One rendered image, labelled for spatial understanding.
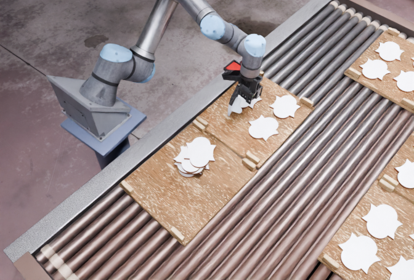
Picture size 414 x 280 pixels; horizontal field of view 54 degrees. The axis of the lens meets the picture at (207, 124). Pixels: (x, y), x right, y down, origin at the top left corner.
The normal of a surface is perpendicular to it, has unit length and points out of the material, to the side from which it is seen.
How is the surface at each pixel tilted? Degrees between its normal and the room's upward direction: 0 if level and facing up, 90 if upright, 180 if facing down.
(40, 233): 0
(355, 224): 0
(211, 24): 46
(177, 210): 0
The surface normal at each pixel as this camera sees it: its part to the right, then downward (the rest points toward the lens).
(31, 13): 0.01, -0.60
